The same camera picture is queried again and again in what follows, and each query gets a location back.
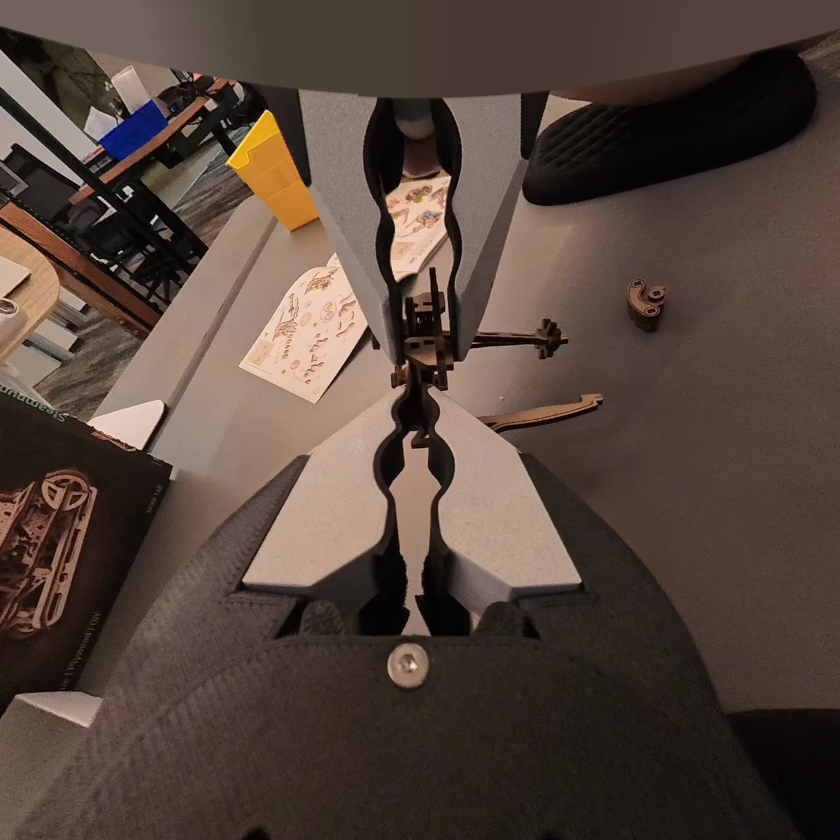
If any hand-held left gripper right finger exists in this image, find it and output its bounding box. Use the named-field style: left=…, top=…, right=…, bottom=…
left=427, top=386, right=584, bottom=611

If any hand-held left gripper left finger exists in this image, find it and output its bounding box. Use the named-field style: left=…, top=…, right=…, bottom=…
left=241, top=386, right=412, bottom=592

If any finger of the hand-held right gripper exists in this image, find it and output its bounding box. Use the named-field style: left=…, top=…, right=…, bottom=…
left=441, top=88, right=551, bottom=363
left=266, top=85, right=404, bottom=366

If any wooden axle with gear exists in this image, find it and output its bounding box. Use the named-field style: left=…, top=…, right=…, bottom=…
left=469, top=318, right=569, bottom=362

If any dark wooden model assembly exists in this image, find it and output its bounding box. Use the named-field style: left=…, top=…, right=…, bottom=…
left=371, top=266, right=458, bottom=451

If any curved wooden link part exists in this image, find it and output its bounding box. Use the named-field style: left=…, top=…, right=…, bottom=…
left=626, top=279, right=668, bottom=333

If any black model kit box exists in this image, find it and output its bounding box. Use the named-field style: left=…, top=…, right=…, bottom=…
left=0, top=374, right=173, bottom=713

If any yellow plastic bin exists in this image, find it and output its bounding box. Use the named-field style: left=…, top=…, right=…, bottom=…
left=226, top=110, right=320, bottom=232

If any flat wooden lever piece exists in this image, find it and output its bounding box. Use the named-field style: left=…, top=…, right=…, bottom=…
left=478, top=392, right=603, bottom=435

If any open instruction booklet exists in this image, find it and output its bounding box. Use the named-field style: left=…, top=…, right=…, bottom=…
left=239, top=177, right=455, bottom=404

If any black textured cushion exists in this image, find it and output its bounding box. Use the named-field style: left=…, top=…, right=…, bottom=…
left=521, top=51, right=819, bottom=208

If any white rounded-corner board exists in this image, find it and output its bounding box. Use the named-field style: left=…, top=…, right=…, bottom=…
left=87, top=399, right=165, bottom=455

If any blue plastic bin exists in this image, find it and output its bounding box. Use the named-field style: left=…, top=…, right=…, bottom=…
left=98, top=100, right=171, bottom=160

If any white plastic container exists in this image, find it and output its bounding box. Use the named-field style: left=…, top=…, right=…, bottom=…
left=109, top=66, right=149, bottom=111

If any dark grey metal box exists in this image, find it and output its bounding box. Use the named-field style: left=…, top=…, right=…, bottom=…
left=0, top=144, right=72, bottom=221

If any round light wooden table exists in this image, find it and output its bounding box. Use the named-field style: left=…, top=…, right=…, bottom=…
left=0, top=252, right=61, bottom=366

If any pale post with brown base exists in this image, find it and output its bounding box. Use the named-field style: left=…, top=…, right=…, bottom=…
left=394, top=98, right=455, bottom=181

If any wooden desk with black frame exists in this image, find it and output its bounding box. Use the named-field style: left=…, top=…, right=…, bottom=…
left=69, top=77, right=240, bottom=207
left=0, top=147, right=211, bottom=339

